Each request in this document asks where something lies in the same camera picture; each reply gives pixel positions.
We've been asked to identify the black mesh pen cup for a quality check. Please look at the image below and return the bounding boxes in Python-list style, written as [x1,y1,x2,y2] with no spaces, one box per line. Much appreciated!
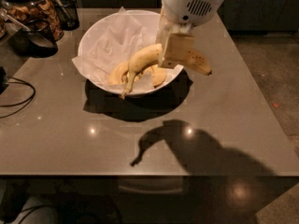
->
[55,0,79,31]

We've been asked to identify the white paper liner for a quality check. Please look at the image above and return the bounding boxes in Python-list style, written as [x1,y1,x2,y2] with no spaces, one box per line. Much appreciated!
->
[71,6,166,94]

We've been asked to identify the metal spoon handle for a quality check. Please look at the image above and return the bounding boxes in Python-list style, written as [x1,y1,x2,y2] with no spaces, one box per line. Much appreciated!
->
[0,8,31,32]

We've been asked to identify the black cable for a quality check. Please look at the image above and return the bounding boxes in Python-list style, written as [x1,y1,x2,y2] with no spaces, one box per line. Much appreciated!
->
[0,74,36,119]

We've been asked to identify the glass jar of snacks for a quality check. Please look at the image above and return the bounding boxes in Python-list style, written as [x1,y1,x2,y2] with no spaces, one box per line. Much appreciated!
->
[1,0,64,41]

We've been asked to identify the spotted yellow banana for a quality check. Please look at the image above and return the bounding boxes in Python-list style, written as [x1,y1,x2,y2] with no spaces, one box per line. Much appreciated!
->
[121,44,212,100]

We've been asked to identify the white bowl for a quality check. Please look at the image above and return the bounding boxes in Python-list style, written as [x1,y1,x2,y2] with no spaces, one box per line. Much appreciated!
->
[77,9,185,97]

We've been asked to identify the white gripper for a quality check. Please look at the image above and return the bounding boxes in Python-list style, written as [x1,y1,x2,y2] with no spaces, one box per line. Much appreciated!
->
[156,0,224,69]

